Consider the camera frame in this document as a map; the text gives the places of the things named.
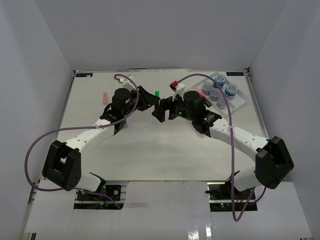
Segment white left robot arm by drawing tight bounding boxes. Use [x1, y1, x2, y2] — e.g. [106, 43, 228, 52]
[42, 86, 160, 200]

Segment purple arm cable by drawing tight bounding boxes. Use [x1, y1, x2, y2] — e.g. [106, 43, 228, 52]
[25, 74, 138, 210]
[178, 73, 267, 223]

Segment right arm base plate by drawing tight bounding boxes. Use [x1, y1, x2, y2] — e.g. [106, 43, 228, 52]
[204, 182, 257, 203]

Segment pink cap black highlighter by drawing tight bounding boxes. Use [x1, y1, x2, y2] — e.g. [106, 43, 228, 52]
[199, 92, 212, 108]

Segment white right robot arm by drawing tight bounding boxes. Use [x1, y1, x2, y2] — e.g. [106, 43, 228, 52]
[152, 90, 294, 200]

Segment clear jar blue clips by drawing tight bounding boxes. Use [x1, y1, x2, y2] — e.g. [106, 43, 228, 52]
[216, 97, 228, 110]

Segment blue-white labelled slime jar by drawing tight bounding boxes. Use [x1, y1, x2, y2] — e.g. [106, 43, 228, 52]
[213, 74, 227, 89]

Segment clear jar of clips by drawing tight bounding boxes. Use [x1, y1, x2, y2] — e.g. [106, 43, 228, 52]
[201, 82, 214, 96]

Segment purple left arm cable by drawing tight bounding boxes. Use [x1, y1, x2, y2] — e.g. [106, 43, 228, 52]
[25, 74, 138, 210]

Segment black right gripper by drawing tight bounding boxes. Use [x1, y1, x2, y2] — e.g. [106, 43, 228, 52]
[152, 90, 196, 123]

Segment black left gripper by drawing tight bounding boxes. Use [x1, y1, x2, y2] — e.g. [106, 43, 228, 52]
[123, 86, 161, 118]

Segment blue label sticker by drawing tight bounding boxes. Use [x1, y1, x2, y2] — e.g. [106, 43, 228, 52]
[75, 73, 93, 78]
[226, 71, 244, 77]

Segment clear jar dark clips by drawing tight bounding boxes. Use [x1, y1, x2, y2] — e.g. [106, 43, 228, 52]
[208, 88, 221, 102]

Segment blue label sticker left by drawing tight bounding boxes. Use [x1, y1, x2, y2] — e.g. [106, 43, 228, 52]
[75, 73, 93, 78]

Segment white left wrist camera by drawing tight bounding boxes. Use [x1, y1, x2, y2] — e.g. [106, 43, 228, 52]
[118, 74, 136, 90]

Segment white compartment tray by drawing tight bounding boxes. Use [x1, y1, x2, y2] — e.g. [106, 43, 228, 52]
[190, 72, 249, 118]

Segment blue label sticker right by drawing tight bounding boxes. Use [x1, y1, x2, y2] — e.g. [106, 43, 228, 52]
[226, 71, 244, 77]

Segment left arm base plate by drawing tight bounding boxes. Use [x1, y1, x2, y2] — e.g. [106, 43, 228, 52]
[76, 185, 122, 201]

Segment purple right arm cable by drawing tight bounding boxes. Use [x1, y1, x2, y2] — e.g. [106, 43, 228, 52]
[178, 73, 267, 223]

